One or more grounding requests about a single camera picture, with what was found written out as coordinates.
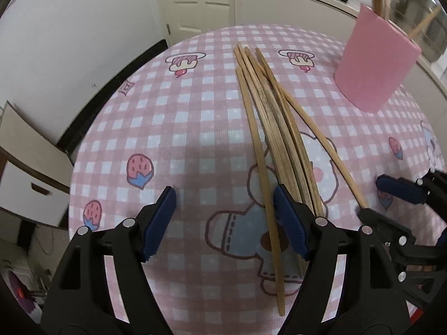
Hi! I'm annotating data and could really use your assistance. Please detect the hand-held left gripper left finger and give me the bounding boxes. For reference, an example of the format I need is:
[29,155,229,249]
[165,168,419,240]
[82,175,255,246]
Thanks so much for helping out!
[41,186,177,335]

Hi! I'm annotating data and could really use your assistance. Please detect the white and wood side cabinet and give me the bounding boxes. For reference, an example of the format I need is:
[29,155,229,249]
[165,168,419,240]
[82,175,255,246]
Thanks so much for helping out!
[0,100,74,231]

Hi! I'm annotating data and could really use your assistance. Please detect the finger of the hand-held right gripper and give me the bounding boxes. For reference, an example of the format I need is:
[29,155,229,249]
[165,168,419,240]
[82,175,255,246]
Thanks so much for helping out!
[355,207,447,262]
[376,171,447,205]

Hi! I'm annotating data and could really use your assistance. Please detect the white panel door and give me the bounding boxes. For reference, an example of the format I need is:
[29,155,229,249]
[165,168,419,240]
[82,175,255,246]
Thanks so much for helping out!
[164,0,231,44]

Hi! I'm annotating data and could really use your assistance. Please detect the bunch of wooden chopsticks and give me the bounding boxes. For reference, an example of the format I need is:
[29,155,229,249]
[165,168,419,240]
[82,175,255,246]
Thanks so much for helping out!
[233,43,327,273]

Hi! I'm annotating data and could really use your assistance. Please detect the pink cup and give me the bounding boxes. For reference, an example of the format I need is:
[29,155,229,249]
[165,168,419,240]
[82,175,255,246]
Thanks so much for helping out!
[334,4,422,113]

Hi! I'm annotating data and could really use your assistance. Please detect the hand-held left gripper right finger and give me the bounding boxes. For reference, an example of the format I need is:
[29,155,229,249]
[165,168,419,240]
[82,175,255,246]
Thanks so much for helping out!
[273,183,411,335]

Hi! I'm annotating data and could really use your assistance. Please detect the pink checked tablecloth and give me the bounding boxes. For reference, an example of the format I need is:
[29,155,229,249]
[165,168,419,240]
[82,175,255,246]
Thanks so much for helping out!
[69,24,447,335]

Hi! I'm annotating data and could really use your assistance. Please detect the white counter cabinet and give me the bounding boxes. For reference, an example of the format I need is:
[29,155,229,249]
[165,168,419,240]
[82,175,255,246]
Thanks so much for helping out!
[229,0,447,95]

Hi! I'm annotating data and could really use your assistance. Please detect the stainless steel steamer pot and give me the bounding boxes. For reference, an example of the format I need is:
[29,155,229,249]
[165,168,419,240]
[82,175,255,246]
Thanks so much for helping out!
[387,0,447,63]

